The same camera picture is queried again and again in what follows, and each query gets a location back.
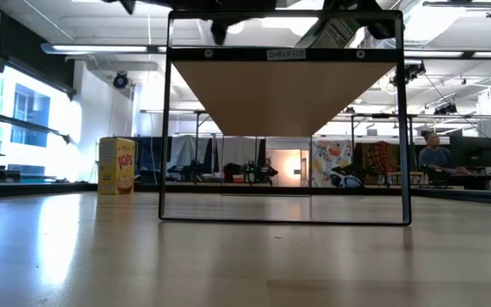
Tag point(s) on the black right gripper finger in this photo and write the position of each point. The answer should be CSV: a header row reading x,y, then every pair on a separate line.
x,y
382,29

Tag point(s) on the green cereal box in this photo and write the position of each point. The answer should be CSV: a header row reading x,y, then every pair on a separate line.
x,y
335,34

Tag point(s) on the yellow cereal box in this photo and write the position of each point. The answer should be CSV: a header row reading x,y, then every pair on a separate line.
x,y
117,166

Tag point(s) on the long ceiling light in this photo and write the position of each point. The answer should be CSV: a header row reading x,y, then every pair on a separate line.
x,y
100,48
433,54

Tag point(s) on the wooden box tray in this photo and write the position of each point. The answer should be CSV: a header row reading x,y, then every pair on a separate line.
x,y
279,98

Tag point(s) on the orange patterned cloth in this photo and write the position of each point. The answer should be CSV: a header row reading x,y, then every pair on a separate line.
x,y
377,155

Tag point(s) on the person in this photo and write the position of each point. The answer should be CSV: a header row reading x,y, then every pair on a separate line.
x,y
435,158

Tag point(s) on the dark blue partition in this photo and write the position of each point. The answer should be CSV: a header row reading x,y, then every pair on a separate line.
x,y
149,153

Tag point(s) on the floral patterned cloth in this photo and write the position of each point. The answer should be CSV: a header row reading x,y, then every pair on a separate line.
x,y
326,162

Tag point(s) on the black background robot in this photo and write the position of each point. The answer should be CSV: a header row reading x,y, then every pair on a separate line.
x,y
254,172

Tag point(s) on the black monitor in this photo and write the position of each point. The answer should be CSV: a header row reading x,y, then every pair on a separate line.
x,y
471,151

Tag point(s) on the white and blue helmet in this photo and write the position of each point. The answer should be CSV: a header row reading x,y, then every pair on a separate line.
x,y
350,182

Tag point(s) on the black ceiling camera rig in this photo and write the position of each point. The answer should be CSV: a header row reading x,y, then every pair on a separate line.
x,y
414,70

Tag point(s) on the ceiling rail fixture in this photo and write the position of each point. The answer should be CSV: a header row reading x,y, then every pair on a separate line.
x,y
458,3

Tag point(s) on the round black ceiling camera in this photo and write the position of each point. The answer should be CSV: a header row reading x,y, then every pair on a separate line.
x,y
120,81

